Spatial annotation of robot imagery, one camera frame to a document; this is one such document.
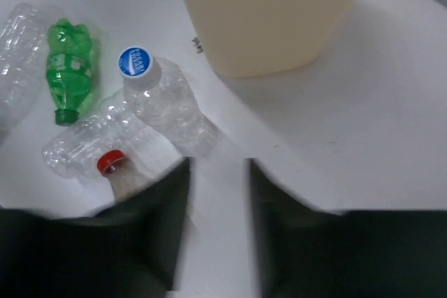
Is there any green plastic bottle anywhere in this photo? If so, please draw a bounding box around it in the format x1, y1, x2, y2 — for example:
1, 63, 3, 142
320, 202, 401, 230
45, 17, 93, 126

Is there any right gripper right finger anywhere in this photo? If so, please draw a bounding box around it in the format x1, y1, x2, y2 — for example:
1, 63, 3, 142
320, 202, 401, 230
248, 160, 446, 297

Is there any clear bottle blue cap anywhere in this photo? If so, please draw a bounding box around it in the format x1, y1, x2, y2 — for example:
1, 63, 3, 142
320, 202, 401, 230
118, 47, 217, 158

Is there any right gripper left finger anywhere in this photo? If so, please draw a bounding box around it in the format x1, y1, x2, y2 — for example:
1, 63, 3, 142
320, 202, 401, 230
1, 159, 191, 297

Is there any beige plastic bin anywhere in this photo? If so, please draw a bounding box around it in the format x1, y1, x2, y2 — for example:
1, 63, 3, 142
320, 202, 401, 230
184, 0, 355, 77

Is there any red cap labelled bottle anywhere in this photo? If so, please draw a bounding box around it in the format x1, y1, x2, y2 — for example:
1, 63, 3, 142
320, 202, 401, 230
96, 149, 187, 216

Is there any long clear bottle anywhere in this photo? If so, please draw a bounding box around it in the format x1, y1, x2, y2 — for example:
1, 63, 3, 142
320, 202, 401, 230
1, 3, 48, 132

